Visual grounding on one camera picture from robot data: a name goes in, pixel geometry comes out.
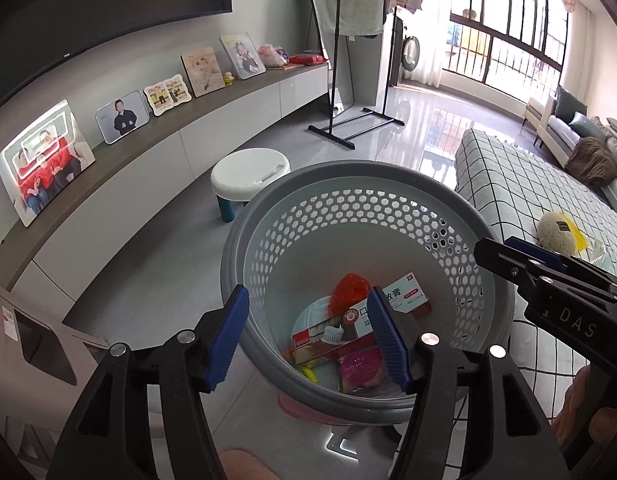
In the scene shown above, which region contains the beige wool ball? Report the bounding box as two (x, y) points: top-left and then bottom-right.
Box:
(536, 212), (577, 257)

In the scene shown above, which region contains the red toothpaste box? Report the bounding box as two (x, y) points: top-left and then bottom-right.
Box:
(291, 272), (432, 368)

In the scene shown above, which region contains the light blue wipes packet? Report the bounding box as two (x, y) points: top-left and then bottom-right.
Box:
(585, 240), (613, 272)

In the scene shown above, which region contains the pink plastic shuttlecock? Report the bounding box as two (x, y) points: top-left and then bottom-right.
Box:
(339, 346), (386, 393)

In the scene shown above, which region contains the person's right hand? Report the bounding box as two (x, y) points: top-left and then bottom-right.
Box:
(551, 364), (617, 449)

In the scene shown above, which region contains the cardboard box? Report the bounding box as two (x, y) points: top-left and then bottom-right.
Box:
(0, 286), (108, 440)

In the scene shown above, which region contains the checkered white bed sheet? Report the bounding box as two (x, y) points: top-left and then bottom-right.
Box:
(455, 129), (617, 419)

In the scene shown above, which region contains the brown throw blanket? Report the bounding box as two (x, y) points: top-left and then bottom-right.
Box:
(564, 138), (617, 190)

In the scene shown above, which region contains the dark teal cushion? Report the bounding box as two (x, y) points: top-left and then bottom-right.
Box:
(569, 112), (605, 141)

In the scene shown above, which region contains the long grey tv cabinet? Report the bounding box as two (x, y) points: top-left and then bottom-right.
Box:
(0, 65), (328, 318)

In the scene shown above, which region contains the grey perforated laundry basket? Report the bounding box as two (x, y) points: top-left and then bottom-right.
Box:
(220, 160), (514, 426)

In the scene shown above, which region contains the orange crumpled wrapper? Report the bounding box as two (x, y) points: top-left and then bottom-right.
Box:
(328, 273), (371, 316)

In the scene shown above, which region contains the balcony window railing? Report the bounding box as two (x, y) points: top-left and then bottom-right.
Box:
(445, 0), (570, 102)

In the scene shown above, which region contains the white round stool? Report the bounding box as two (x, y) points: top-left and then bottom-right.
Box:
(211, 148), (291, 222)

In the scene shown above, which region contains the black clothes drying rack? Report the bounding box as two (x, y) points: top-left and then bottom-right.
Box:
(308, 0), (423, 151)

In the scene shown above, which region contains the front-load washing machine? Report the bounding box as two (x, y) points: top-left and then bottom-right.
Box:
(389, 18), (420, 86)

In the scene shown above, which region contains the white sheer curtain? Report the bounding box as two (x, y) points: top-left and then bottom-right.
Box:
(415, 0), (451, 88)

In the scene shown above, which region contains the grey tall cabinet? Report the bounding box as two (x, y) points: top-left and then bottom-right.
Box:
(347, 14), (394, 110)

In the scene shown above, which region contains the red flat package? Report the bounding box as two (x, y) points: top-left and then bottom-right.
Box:
(289, 53), (328, 66)

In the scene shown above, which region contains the grey hanging towel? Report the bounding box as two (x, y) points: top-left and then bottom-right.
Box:
(322, 0), (385, 37)

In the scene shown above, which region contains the small yellow toy figure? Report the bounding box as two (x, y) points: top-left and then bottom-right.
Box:
(223, 72), (235, 86)

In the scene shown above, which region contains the pink plastic bag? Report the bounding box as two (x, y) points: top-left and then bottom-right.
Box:
(258, 44), (290, 68)

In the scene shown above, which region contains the yellow plastic lid ring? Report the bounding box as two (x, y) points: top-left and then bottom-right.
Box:
(567, 224), (589, 254)

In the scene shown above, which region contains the red family photo frame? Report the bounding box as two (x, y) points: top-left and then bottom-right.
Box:
(0, 100), (96, 226)

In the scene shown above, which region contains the man portrait photo frame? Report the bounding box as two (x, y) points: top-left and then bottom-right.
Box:
(95, 91), (150, 145)

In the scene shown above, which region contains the small scalloped photo frame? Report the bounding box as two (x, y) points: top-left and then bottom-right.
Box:
(144, 74), (192, 117)

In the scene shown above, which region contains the beige drawing photo frame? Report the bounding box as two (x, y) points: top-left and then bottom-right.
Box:
(182, 47), (225, 98)

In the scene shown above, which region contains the baby photo frame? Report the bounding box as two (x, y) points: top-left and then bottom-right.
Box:
(220, 32), (266, 80)

